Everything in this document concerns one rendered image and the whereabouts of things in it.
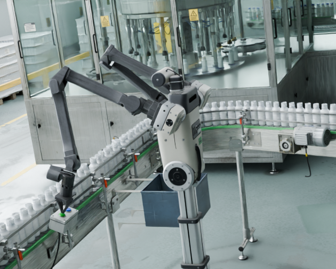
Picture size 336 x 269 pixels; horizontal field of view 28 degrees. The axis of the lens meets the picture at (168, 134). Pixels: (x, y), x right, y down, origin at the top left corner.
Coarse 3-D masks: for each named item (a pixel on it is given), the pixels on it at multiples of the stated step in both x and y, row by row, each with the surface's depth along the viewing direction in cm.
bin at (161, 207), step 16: (160, 176) 412; (144, 192) 383; (160, 192) 380; (176, 192) 377; (208, 192) 403; (144, 208) 387; (160, 208) 383; (176, 208) 380; (208, 208) 402; (144, 224) 396; (160, 224) 386; (176, 224) 383
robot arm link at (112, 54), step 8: (112, 48) 357; (104, 56) 357; (112, 56) 355; (120, 56) 355; (128, 56) 356; (128, 64) 354; (136, 64) 353; (144, 64) 354; (136, 72) 357; (144, 72) 352; (152, 72) 352; (160, 88) 351; (168, 88) 348
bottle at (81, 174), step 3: (81, 168) 368; (78, 171) 368; (81, 171) 368; (78, 174) 369; (81, 174) 368; (84, 174) 369; (81, 177) 368; (84, 177) 369; (84, 180) 369; (84, 183) 369; (87, 183) 371; (84, 186) 369; (87, 186) 371; (84, 189) 370; (87, 192) 371; (84, 195) 371; (87, 195) 372
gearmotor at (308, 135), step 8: (296, 128) 442; (304, 128) 439; (312, 128) 436; (320, 128) 433; (328, 128) 434; (280, 136) 450; (288, 136) 446; (296, 136) 436; (304, 136) 432; (312, 136) 434; (320, 136) 430; (328, 136) 435; (280, 144) 450; (288, 144) 446; (296, 144) 437; (304, 144) 434; (312, 144) 436; (320, 144) 432; (328, 144) 435; (280, 152) 453; (288, 152) 449
